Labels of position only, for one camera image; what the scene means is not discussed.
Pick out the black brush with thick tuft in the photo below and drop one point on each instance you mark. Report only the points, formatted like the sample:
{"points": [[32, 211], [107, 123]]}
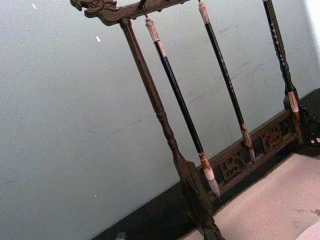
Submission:
{"points": [[180, 98]]}

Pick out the carved dark wooden brush rack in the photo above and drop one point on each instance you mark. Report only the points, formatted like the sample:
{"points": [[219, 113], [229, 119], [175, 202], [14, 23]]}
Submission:
{"points": [[149, 82]]}

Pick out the slim black brush, small tuft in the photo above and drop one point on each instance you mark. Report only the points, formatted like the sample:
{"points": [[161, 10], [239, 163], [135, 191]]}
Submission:
{"points": [[224, 67]]}

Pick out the black table cloth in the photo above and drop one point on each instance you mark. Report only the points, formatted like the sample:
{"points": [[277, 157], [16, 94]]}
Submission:
{"points": [[155, 215]]}

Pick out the pale felt mat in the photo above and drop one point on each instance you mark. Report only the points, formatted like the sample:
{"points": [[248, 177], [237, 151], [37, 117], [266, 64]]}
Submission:
{"points": [[270, 200]]}

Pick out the black brush with dotted shaft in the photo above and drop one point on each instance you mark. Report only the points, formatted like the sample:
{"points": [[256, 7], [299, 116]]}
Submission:
{"points": [[277, 40]]}

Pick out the plain pale wall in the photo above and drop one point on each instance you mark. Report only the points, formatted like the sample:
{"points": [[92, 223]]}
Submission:
{"points": [[62, 105]]}

